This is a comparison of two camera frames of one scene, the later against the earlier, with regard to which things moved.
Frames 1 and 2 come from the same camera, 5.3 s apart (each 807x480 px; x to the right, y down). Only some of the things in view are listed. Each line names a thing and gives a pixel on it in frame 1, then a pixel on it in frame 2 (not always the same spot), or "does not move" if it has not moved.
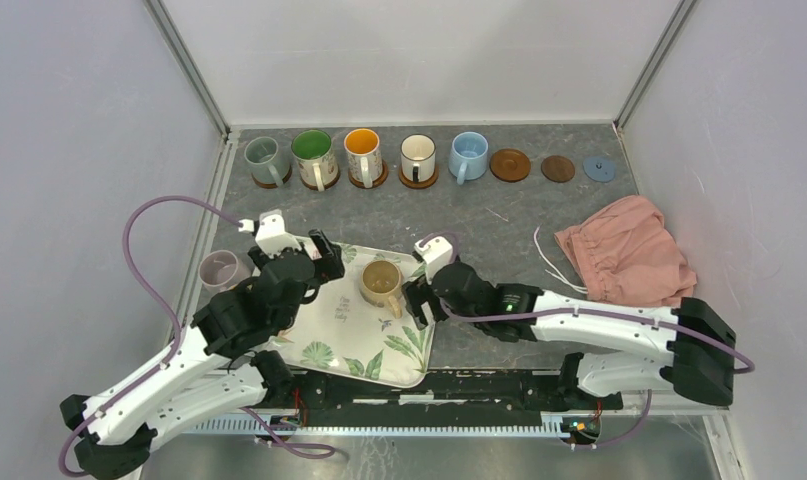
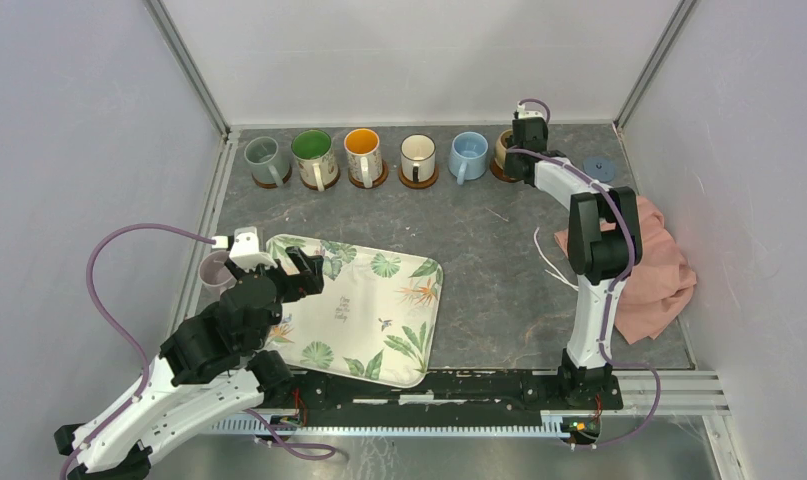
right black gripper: [415, 293] to [509, 168]
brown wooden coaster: [375, 183] does not move
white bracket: [436, 254] to [522, 113]
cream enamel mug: [418, 157] does not move
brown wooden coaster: [324, 186] does not move
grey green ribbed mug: [268, 162] does not move
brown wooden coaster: [273, 185] does not move
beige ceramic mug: [381, 283] to [501, 150]
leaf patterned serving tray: [339, 332] does not move
